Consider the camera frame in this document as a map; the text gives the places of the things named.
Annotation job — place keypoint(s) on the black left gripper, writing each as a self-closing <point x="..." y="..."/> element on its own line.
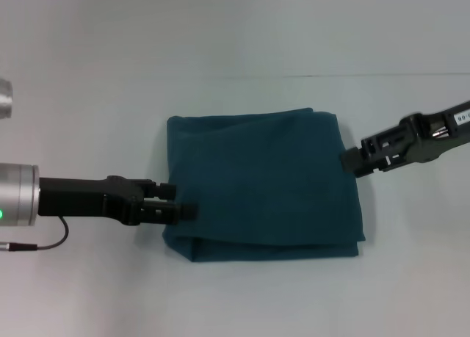
<point x="84" y="199"/>

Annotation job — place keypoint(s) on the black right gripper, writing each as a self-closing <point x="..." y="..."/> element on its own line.
<point x="437" y="135"/>

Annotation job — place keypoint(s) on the blue teal shirt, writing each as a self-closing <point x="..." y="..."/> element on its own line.
<point x="264" y="183"/>

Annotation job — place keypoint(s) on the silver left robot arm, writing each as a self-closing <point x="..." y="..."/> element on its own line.
<point x="18" y="195"/>

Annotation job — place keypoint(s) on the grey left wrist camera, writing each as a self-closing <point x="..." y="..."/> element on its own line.
<point x="5" y="98"/>

